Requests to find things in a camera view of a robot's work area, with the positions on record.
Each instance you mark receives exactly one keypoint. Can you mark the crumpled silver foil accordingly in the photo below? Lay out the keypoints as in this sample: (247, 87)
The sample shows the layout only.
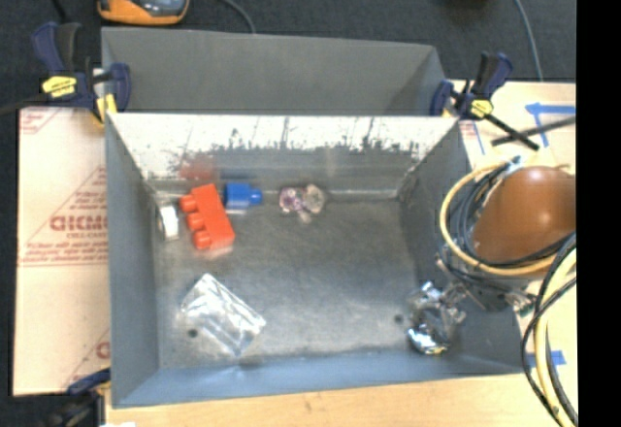
(432, 318)

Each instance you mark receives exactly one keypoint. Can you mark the grey metal bin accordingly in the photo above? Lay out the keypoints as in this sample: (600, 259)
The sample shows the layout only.
(315, 270)

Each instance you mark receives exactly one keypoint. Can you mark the purple and grey toy animal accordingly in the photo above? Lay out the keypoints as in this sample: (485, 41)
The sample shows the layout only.
(301, 199)

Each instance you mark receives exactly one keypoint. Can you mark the clear plastic packet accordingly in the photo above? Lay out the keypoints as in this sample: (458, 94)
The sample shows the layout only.
(220, 313)

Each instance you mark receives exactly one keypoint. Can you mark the blue toy building brick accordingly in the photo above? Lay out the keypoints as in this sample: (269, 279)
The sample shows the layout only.
(238, 194)

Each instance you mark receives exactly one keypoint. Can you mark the orange toy building brick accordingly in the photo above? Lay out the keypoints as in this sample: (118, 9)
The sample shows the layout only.
(208, 216)

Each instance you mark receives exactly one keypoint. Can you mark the small white block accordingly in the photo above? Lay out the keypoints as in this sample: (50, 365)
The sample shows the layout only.
(170, 221)

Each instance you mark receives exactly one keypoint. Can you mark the brown cardboard board red print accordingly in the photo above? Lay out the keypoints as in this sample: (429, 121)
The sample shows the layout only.
(58, 270)

